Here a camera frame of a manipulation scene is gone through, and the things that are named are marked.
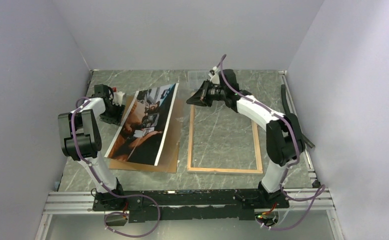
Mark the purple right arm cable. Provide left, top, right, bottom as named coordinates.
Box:
left=215, top=54, right=326, bottom=232

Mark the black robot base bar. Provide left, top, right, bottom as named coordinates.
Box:
left=92, top=188, right=290, bottom=223

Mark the black corrugated hose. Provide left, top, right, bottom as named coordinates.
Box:
left=280, top=84, right=316, bottom=149

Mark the white wooden picture frame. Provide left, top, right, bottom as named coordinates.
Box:
left=187, top=103, right=264, bottom=175

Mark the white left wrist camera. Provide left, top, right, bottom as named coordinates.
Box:
left=112, top=87, right=126, bottom=106

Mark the aluminium front rail frame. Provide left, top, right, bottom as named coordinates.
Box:
left=34, top=188, right=346, bottom=240

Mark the clear plastic organizer box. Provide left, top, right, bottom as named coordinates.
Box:
left=187, top=70, right=210, bottom=91

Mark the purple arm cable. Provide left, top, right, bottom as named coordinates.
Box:
left=70, top=96, right=162, bottom=239
left=215, top=54, right=326, bottom=232

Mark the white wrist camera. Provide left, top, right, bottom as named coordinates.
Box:
left=112, top=87, right=126, bottom=106
left=208, top=66, right=220, bottom=85

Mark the printed photo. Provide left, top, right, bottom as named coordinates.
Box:
left=105, top=83, right=179, bottom=166

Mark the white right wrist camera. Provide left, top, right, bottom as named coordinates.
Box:
left=208, top=66, right=220, bottom=85

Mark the aluminium table edge rail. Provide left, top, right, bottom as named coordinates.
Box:
left=278, top=70, right=318, bottom=185

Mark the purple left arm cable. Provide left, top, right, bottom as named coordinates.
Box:
left=70, top=96, right=162, bottom=239

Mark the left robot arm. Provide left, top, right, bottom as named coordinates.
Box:
left=57, top=84, right=126, bottom=210

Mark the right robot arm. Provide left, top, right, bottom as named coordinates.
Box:
left=186, top=68, right=305, bottom=208

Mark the brown backing board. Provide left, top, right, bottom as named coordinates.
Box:
left=108, top=96, right=184, bottom=173

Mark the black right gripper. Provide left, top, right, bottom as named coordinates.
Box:
left=186, top=79, right=227, bottom=108

